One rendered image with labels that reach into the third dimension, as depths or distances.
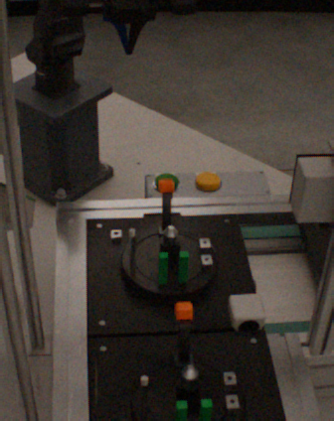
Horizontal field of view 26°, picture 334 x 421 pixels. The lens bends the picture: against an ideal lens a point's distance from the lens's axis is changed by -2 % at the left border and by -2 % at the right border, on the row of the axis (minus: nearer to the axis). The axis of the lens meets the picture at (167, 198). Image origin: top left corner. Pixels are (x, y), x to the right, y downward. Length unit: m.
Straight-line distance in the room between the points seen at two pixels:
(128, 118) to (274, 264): 0.57
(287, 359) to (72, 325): 0.30
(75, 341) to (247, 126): 2.27
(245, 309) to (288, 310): 0.13
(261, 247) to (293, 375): 0.28
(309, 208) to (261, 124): 2.35
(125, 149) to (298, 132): 1.75
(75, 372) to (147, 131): 0.72
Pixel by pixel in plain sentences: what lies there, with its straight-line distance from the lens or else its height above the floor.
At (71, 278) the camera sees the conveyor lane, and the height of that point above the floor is 0.95.
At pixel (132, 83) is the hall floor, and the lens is 3.43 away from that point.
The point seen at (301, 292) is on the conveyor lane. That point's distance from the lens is 1.14.
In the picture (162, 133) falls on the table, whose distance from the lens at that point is 1.55.
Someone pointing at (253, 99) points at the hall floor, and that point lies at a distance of 3.36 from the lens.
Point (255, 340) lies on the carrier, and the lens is 0.99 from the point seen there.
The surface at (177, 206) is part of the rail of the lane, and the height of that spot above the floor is 0.96.
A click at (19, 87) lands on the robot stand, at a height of 1.06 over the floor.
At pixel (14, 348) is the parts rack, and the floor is 1.07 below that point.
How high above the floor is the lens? 1.72
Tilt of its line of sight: 39 degrees down
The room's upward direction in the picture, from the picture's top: 2 degrees clockwise
